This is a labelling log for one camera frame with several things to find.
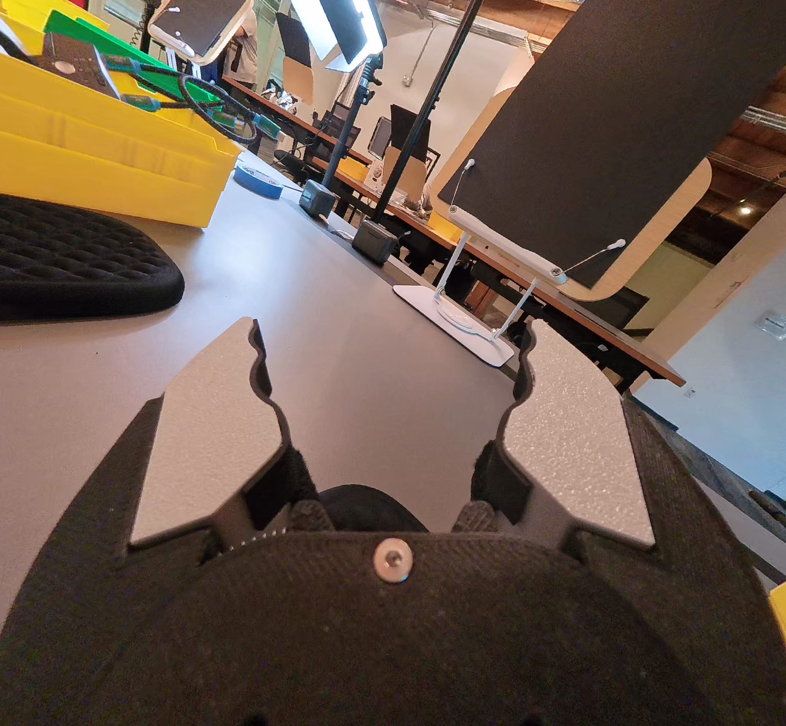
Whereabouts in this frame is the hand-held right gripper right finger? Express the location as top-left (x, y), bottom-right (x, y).
top-left (491, 318), bottom-right (657, 549)

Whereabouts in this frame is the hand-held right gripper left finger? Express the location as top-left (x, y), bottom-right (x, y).
top-left (129, 316), bottom-right (294, 549)

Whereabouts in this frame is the black hdmi switch box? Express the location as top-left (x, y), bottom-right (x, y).
top-left (42, 32), bottom-right (122, 99)

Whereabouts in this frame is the black textured wrist pad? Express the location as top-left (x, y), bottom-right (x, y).
top-left (0, 194), bottom-right (186, 323)
top-left (319, 483), bottom-right (431, 534)

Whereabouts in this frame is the blue tape roll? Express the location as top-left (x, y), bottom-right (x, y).
top-left (233, 162), bottom-right (286, 199)

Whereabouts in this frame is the brown cardboard box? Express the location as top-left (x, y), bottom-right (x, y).
top-left (381, 146), bottom-right (428, 203)

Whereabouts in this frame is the light panel stand pole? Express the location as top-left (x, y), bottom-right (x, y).
top-left (319, 54), bottom-right (385, 190)

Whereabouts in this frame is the black pole with round disc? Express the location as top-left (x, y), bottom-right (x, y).
top-left (371, 0), bottom-right (563, 223)

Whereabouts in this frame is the green plastic bin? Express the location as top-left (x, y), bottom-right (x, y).
top-left (44, 9), bottom-right (223, 106)

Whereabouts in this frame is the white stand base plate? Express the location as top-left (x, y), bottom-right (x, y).
top-left (393, 284), bottom-right (515, 368)

